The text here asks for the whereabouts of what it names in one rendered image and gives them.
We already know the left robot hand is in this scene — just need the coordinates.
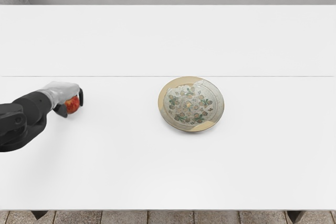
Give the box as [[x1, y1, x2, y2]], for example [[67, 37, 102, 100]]
[[39, 81, 85, 118]]

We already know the red apple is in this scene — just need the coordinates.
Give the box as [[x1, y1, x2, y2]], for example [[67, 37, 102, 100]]
[[65, 95, 80, 115]]

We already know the floral patterned ceramic plate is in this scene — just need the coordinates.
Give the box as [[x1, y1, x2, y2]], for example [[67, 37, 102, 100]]
[[157, 76, 225, 134]]

